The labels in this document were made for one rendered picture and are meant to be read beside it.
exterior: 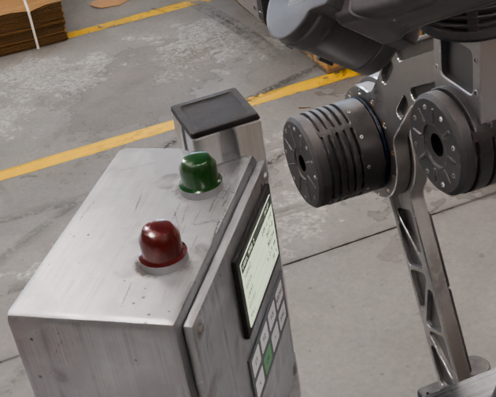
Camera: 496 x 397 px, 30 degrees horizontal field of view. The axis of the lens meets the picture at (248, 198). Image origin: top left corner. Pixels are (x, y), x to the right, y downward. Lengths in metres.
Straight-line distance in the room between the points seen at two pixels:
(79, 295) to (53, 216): 2.97
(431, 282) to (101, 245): 1.31
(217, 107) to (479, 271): 2.33
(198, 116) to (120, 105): 3.56
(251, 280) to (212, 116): 0.11
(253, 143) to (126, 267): 0.13
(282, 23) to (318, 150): 0.82
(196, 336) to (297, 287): 2.39
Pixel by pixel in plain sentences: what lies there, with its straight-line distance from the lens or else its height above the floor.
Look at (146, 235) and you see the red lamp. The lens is 0.48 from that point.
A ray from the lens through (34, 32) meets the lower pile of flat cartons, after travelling 4.92.
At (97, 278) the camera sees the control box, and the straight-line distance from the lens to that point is 0.50.
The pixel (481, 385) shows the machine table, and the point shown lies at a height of 0.83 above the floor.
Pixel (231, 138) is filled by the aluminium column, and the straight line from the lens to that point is 0.58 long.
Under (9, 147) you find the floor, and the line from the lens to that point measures 4.02.
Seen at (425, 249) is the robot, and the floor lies 0.71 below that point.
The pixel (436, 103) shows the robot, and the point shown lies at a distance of 1.21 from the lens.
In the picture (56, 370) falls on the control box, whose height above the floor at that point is 1.44.
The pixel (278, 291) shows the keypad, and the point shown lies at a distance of 0.61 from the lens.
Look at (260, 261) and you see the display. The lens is 0.56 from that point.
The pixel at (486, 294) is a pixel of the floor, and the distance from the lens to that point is 2.79.
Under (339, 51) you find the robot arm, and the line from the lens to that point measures 0.85.
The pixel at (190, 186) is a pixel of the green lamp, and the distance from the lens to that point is 0.54.
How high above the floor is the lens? 1.76
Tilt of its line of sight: 32 degrees down
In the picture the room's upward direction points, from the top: 9 degrees counter-clockwise
